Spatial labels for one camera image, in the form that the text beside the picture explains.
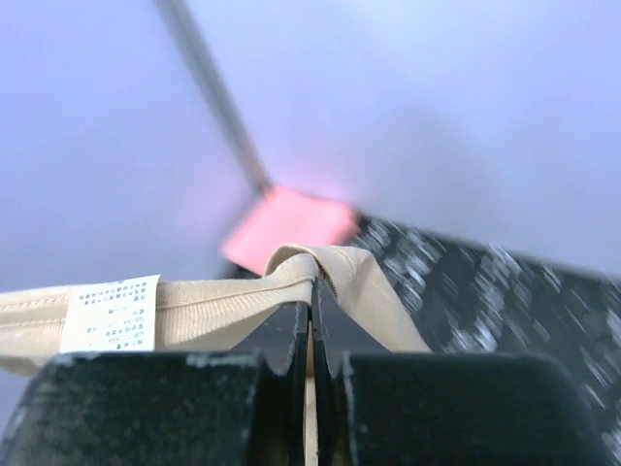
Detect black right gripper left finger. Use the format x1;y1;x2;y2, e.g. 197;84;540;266
1;303;309;465

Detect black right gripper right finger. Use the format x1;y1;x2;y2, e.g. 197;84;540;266
311;281;614;465

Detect beige t shirt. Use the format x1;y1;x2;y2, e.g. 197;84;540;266
1;246;429;465

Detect white shirt care label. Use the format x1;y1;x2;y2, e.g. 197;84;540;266
59;275;160;353

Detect folded pink t shirt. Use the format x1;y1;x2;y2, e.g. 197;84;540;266
222;187;359;275

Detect left aluminium corner post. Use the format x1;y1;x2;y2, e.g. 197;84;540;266
153;0;273;193

